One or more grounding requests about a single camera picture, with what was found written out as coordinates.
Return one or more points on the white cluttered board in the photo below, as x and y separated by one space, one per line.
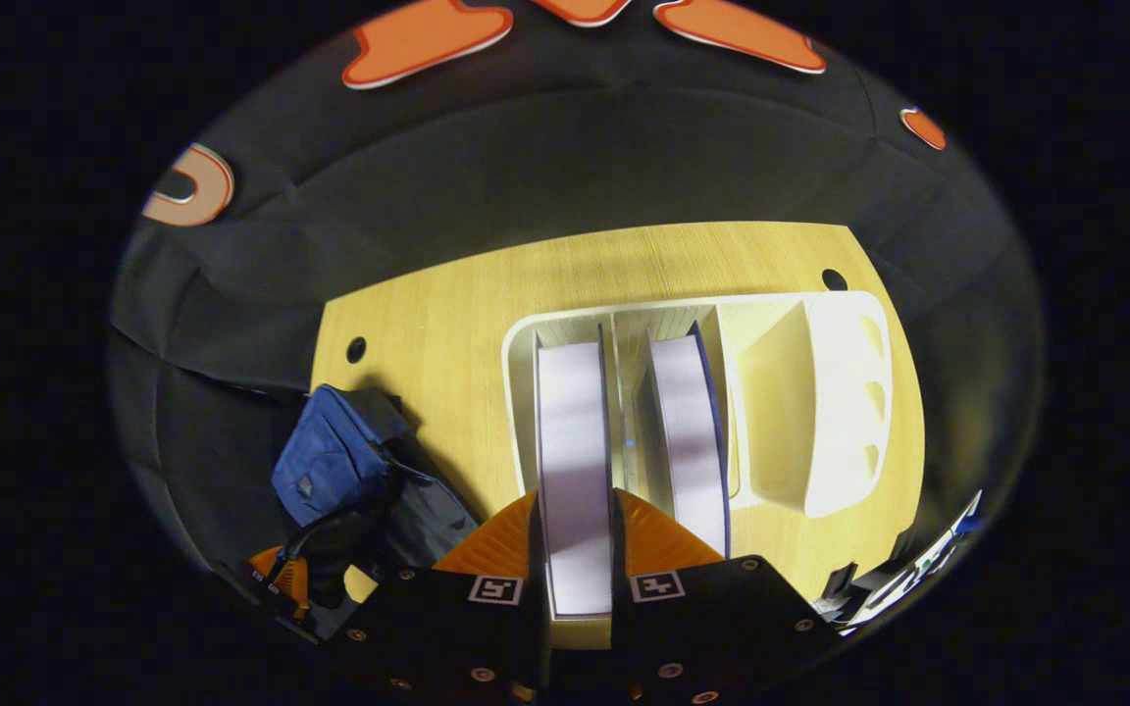
918 569

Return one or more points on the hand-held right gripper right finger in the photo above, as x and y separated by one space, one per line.
702 637

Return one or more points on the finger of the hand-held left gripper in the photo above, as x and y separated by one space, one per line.
290 579

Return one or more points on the blue cover book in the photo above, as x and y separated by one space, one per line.
688 441

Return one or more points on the white bookshelf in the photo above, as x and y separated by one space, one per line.
840 412

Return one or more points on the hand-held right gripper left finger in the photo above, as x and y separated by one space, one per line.
467 637

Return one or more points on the white spine book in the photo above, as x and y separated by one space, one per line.
575 461

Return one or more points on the blue schoolbag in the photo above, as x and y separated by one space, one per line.
330 461

